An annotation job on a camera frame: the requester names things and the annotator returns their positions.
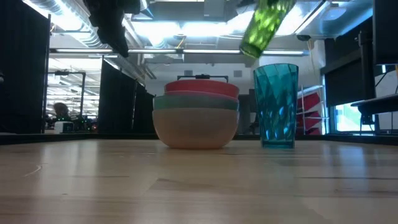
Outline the teal faceted plastic tumbler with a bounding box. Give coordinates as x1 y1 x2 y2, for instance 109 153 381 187
252 63 300 149

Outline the cream plastic bowl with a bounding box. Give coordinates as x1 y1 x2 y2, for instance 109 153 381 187
152 107 240 150

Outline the green faceted plastic tumbler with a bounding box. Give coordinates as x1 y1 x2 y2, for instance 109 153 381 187
238 0 297 60

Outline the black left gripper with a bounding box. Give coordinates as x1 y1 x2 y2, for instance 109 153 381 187
83 0 141 59

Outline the tall black partition panel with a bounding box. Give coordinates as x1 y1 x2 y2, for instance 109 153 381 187
0 0 52 135

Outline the low black partition panel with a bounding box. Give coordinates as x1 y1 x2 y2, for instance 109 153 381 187
133 82 156 135

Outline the black robot rig frame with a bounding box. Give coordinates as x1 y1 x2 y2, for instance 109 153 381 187
177 73 229 84
46 70 87 117

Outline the shelf with red bins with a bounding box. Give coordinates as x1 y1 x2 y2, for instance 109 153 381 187
296 84 330 136

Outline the white device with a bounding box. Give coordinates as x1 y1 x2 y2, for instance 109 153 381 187
53 121 75 134

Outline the person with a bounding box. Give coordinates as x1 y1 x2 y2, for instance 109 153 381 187
52 101 72 123

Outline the long ceiling light bar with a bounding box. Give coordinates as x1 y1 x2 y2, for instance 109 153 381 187
49 47 309 57

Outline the grey-green plastic bowl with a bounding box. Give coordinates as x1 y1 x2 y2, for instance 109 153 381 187
152 94 240 111

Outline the dark side table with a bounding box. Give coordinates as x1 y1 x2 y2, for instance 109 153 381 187
350 93 398 135

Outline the red plastic bowl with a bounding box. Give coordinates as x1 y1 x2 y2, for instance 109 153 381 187
164 78 241 99

